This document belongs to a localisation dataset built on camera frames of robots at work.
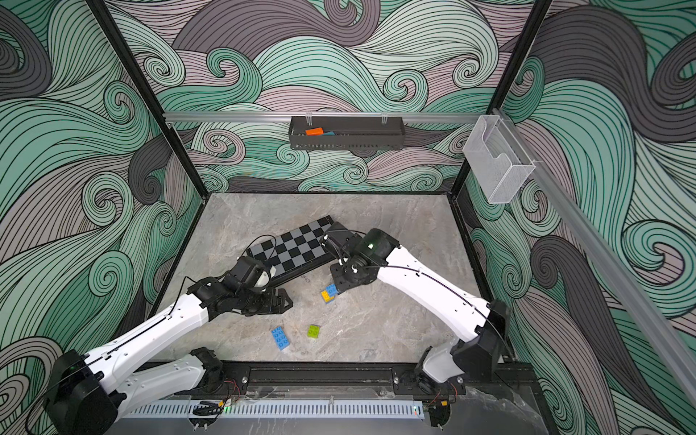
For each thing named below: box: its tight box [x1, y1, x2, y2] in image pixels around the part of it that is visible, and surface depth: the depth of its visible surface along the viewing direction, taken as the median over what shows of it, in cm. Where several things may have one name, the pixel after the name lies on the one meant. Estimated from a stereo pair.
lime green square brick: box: [307, 324, 320, 339], surface depth 83 cm
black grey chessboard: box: [246, 215, 337, 289], surface depth 99 cm
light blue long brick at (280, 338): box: [270, 326, 290, 351], surface depth 81 cm
